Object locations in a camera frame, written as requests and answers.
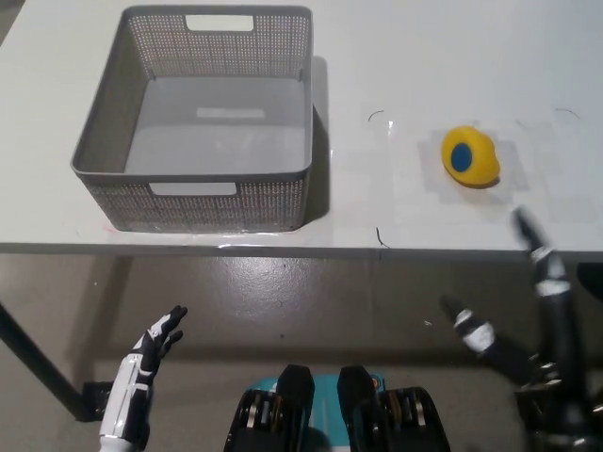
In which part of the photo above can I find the grey perforated plastic basket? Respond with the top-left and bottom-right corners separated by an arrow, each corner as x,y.
70,5 -> 315,234

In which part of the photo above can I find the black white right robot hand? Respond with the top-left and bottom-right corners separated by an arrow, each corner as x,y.
439,205 -> 603,442

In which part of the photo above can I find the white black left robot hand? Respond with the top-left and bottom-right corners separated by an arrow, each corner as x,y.
98,304 -> 189,447

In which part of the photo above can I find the black round object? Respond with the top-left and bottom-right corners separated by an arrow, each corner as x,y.
576,262 -> 603,303

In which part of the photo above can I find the black table leg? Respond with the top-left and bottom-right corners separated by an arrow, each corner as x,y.
0,300 -> 95,423

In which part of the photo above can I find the yellow duck toy blue spot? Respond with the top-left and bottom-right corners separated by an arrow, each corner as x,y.
440,124 -> 502,189

